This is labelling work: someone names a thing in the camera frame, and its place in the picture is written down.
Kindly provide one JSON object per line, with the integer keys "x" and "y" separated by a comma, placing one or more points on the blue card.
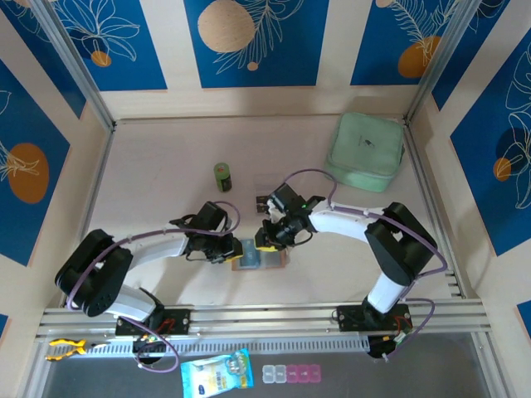
{"x": 251, "y": 256}

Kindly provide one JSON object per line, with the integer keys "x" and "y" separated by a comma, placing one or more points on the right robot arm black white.
{"x": 344, "y": 224}

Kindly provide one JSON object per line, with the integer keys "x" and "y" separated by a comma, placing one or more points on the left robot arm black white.
{"x": 108, "y": 290}

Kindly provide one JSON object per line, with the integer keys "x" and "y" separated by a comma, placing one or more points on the green cylindrical can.
{"x": 223, "y": 177}

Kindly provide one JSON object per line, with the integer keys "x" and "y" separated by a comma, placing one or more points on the mint green zip pouch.
{"x": 365, "y": 141}

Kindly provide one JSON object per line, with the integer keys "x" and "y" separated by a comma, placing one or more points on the blue white snack packet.
{"x": 215, "y": 375}

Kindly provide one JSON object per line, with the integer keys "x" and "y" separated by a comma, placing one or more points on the small clear white pill box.
{"x": 268, "y": 374}
{"x": 281, "y": 374}

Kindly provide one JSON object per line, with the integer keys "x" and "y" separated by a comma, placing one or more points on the small pink pill box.
{"x": 316, "y": 373}
{"x": 305, "y": 373}
{"x": 293, "y": 373}

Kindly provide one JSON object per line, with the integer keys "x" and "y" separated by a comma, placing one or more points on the yellow black pliers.
{"x": 66, "y": 346}

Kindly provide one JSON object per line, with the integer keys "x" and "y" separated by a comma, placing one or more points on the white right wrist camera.
{"x": 274, "y": 209}

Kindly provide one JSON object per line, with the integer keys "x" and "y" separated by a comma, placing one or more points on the aluminium mounting rail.
{"x": 265, "y": 319}

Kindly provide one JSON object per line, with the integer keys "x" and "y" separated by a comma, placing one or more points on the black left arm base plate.
{"x": 180, "y": 321}

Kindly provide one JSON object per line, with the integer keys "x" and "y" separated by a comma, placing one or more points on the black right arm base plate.
{"x": 348, "y": 319}

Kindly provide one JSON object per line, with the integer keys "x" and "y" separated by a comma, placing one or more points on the aluminium table side rail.
{"x": 420, "y": 166}
{"x": 94, "y": 186}

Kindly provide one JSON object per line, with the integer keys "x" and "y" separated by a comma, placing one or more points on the aluminium frame post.
{"x": 76, "y": 62}
{"x": 440, "y": 62}

